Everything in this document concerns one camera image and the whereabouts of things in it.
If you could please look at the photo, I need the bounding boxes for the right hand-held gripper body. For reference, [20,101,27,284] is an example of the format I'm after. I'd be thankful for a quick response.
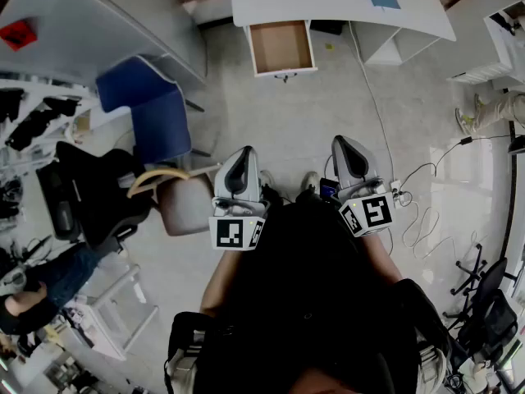
[336,180,395,239]

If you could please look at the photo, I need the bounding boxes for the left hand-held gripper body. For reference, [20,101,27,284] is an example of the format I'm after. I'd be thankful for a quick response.
[208,196,273,253]

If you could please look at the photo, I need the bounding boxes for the wooden drawer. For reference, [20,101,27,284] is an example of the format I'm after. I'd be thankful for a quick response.
[245,19,319,84]

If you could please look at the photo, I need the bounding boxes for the person's left forearm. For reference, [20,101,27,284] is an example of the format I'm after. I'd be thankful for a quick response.
[199,247,244,320]

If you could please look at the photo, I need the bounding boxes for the person's right forearm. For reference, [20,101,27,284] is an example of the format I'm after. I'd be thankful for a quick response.
[359,230,405,283]

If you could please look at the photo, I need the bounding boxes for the black box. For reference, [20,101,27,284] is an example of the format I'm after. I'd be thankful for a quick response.
[310,20,345,36]

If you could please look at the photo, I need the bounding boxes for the black device blue screen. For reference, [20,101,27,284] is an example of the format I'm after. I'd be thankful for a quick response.
[318,177,340,201]

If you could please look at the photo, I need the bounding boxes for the white power strip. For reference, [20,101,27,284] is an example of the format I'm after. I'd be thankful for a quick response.
[389,180,405,209]

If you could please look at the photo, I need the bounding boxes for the person's right white shoe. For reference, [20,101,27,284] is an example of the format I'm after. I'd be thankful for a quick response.
[301,171,320,195]

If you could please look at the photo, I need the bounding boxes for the wooden chair beige seat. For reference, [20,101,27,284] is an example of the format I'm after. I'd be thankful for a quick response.
[126,166,218,237]

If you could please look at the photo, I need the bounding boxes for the person's black trousers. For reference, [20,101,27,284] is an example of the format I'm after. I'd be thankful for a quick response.
[262,185,344,221]

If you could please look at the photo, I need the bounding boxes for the blue padded chair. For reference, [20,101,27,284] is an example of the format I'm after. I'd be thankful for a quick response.
[95,54,194,166]

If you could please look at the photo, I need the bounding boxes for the person's dark shirt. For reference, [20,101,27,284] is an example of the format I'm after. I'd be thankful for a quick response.
[163,197,452,394]

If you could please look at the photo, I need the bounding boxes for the black mesh office chair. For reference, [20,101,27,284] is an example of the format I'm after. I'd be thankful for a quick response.
[35,140,148,250]

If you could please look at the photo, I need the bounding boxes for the black swivel office chair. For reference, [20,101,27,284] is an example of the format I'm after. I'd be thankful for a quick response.
[442,244,520,364]

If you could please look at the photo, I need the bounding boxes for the white cabinet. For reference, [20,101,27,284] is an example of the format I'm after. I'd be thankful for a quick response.
[446,0,525,94]

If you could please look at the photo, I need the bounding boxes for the white storage rack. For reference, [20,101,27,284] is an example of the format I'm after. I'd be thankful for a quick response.
[0,78,102,167]

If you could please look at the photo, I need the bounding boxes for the grey partition panel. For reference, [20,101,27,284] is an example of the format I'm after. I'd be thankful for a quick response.
[0,0,207,86]

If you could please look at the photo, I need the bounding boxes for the red paper sign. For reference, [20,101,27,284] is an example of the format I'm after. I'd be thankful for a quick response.
[0,19,38,52]

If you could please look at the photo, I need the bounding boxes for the black adapter cable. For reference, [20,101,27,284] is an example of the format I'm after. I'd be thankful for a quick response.
[399,134,514,192]

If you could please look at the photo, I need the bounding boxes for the white metal frame table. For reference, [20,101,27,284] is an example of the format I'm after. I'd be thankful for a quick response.
[65,260,160,361]

